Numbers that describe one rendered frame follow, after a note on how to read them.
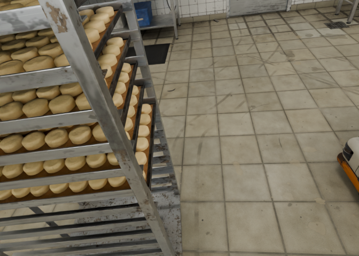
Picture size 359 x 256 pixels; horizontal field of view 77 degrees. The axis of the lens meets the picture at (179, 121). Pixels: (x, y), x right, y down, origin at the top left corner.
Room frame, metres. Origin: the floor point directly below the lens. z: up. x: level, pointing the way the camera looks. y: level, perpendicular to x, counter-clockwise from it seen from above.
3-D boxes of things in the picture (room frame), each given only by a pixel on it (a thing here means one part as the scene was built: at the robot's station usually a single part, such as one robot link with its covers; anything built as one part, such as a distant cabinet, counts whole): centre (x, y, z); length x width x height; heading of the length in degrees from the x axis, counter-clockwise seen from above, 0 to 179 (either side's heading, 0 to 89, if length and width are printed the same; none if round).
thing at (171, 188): (0.78, 0.40, 0.24); 0.64 x 0.03 x 0.03; 86
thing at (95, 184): (0.41, 0.26, 0.87); 0.05 x 0.05 x 0.02
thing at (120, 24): (4.17, 0.78, 0.36); 0.47 x 0.38 x 0.26; 169
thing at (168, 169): (0.78, 0.40, 0.42); 0.64 x 0.03 x 0.03; 86
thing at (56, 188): (0.42, 0.38, 0.87); 0.05 x 0.05 x 0.02
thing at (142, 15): (4.09, 0.33, 0.36); 0.47 x 0.38 x 0.26; 171
